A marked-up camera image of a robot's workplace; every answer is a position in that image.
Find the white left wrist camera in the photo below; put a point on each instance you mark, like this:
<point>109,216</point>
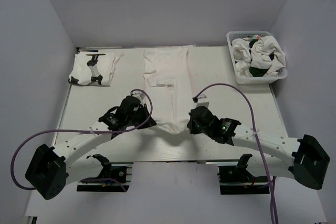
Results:
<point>139,95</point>

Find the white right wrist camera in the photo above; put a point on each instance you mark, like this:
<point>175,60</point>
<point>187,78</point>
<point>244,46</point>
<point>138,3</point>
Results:
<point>201,100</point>

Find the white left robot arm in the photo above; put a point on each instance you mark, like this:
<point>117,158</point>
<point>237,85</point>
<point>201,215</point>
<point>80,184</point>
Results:
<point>50,167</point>

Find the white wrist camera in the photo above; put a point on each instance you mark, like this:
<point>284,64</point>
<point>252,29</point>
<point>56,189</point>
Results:
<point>139,95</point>
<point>201,100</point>

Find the white t-shirt cartoon print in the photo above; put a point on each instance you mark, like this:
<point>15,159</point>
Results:
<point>258,56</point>

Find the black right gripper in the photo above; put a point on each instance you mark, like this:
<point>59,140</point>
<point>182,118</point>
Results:
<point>192,129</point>

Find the white t-shirt green trim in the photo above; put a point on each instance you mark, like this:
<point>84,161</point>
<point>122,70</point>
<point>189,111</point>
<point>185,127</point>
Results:
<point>168,84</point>

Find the folded white t-shirt black print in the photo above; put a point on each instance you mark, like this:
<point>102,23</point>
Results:
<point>93,68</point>

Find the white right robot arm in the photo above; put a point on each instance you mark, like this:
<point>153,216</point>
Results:
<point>302,159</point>

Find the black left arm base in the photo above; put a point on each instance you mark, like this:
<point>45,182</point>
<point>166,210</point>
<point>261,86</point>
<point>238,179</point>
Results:
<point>113,178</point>

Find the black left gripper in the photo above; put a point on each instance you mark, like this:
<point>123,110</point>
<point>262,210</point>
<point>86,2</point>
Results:
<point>144,110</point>

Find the white plastic basket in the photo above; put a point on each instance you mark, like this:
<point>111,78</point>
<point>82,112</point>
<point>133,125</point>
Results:
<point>244,80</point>

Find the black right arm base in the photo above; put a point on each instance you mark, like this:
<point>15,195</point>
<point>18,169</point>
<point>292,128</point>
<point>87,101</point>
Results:
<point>234,179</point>

